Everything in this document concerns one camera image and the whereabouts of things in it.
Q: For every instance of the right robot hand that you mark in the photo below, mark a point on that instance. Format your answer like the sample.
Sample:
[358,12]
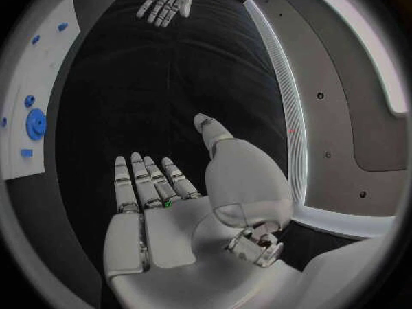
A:
[180,239]

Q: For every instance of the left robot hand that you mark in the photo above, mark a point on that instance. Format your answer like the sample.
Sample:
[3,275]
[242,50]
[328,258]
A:
[169,2]

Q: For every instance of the white task board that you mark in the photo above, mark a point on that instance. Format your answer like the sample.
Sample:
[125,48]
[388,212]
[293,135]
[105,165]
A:
[29,82]

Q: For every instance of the blue peg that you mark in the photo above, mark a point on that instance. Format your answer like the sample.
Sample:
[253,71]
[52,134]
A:
[3,121]
[35,39]
[62,26]
[29,101]

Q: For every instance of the blue block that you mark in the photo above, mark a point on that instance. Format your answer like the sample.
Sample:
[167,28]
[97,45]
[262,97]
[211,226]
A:
[26,153]

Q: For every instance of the blue gear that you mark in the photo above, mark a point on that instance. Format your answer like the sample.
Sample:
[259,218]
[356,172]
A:
[36,124]

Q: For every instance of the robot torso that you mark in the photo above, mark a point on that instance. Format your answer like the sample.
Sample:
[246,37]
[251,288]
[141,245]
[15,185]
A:
[331,108]

